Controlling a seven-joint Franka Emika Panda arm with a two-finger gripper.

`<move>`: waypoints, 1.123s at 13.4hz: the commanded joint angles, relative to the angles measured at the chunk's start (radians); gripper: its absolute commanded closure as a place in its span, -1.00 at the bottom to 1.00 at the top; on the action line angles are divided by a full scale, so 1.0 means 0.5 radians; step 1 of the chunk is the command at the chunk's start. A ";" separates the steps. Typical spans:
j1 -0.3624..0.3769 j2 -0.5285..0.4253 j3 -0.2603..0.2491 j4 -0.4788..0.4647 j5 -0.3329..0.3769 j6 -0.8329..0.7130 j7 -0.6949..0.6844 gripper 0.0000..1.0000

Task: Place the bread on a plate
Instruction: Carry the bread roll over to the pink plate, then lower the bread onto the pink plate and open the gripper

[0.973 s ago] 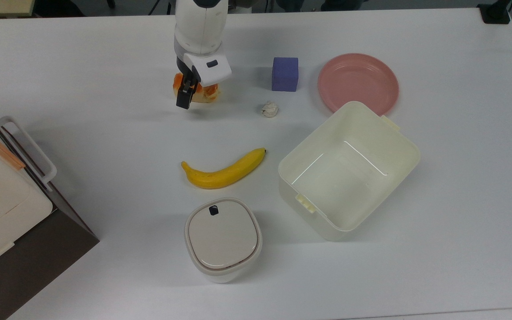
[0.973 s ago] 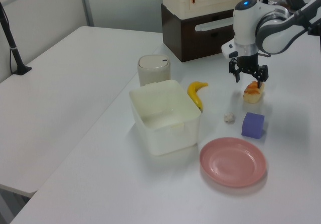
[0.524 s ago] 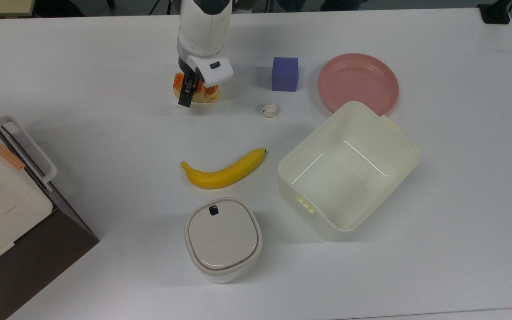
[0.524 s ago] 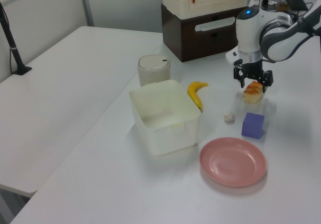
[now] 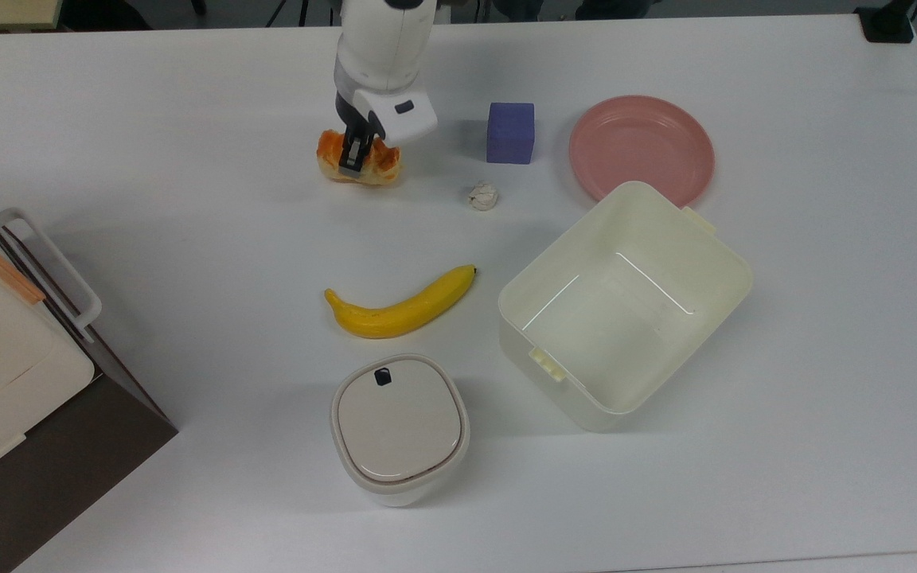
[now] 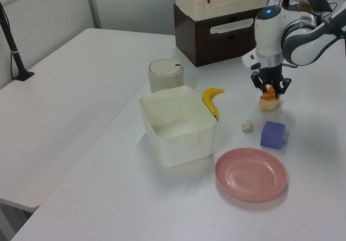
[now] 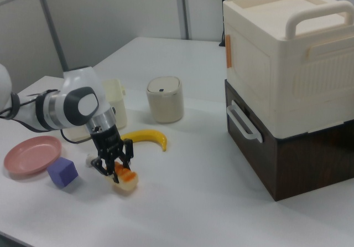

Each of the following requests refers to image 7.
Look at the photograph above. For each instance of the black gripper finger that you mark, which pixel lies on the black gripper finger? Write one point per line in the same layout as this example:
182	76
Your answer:
128	153
109	169

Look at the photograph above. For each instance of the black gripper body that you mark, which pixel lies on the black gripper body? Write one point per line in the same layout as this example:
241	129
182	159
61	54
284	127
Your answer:
106	140

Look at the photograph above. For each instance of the orange glazed bread loaf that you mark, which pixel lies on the orange glazed bread loaf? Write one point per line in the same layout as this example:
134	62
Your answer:
125	179

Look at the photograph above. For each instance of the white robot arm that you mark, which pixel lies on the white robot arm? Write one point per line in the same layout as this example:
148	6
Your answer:
69	103

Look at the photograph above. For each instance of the pink plastic plate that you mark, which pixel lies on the pink plastic plate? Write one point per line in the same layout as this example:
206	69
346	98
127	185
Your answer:
30	155

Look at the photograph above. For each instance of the yellow banana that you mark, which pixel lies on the yellow banana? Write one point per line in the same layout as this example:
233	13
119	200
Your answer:
149	135

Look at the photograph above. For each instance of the cream plastic open container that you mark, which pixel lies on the cream plastic open container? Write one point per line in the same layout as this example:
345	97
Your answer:
117	103

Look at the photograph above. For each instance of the purple foam cube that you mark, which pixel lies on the purple foam cube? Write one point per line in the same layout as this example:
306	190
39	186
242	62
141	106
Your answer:
63	173

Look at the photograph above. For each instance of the cream lidded trash bin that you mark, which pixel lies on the cream lidded trash bin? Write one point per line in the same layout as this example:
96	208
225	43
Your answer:
165	100

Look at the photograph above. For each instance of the orange latch strip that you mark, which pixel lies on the orange latch strip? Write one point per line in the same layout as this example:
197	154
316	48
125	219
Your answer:
229	51

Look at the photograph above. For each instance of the black stand pole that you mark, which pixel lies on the black stand pole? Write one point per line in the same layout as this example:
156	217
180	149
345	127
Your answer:
223	14

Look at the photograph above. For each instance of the dark brown drawer cabinet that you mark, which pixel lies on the dark brown drawer cabinet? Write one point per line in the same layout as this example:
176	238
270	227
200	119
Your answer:
304	166

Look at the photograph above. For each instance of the cream plastic storage box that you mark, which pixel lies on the cream plastic storage box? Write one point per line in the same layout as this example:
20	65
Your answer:
290	64

